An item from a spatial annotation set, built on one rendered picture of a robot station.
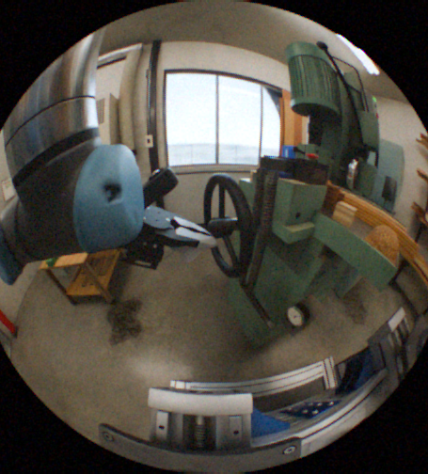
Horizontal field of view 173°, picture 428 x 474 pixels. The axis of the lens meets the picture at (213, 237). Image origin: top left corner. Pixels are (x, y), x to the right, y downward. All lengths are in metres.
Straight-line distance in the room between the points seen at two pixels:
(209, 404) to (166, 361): 0.84
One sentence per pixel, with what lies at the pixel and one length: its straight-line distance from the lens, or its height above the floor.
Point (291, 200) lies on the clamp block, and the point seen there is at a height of 0.93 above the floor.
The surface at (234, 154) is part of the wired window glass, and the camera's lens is 1.93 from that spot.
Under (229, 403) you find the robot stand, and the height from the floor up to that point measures 0.77.
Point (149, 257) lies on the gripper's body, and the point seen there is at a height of 0.86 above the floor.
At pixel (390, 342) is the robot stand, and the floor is 0.76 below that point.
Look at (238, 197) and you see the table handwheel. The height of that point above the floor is 0.92.
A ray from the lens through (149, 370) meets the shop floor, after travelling 1.07.
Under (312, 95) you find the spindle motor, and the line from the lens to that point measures 0.54.
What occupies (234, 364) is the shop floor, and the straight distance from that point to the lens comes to 1.01.
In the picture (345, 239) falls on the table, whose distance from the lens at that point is 0.34.
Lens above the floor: 0.99
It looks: 33 degrees down
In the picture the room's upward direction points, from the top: straight up
